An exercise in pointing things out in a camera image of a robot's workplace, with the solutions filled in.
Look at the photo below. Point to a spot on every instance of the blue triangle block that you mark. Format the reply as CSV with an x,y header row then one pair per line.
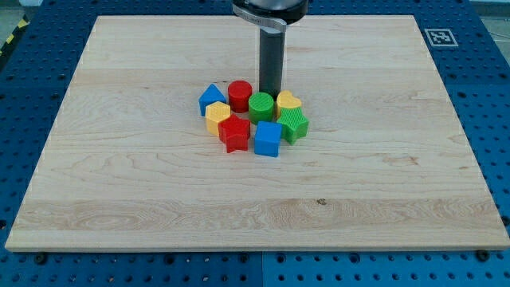
x,y
211,95

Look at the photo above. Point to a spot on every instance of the blue cube block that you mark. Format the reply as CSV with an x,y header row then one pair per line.
x,y
267,138

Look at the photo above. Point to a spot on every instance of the red star block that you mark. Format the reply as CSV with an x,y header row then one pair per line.
x,y
234,132

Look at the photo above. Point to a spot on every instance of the green cylinder block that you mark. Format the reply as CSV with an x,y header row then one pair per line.
x,y
261,107

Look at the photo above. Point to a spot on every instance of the green star block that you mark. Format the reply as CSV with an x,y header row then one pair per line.
x,y
294,124

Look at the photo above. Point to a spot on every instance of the yellow hexagon block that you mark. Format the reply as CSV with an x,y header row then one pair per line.
x,y
215,114

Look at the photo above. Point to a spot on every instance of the yellow heart block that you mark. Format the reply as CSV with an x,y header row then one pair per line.
x,y
285,99

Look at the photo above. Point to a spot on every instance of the red cylinder block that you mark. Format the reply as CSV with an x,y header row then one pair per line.
x,y
239,93

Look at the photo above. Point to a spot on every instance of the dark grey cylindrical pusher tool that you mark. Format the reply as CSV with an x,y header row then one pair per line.
x,y
271,60

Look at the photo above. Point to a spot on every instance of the light wooden board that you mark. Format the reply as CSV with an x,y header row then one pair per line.
x,y
130,167

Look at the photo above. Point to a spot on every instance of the white fiducial marker tag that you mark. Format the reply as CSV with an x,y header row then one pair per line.
x,y
441,37

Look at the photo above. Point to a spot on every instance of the yellow black hazard tape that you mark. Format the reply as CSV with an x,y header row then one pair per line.
x,y
15,36

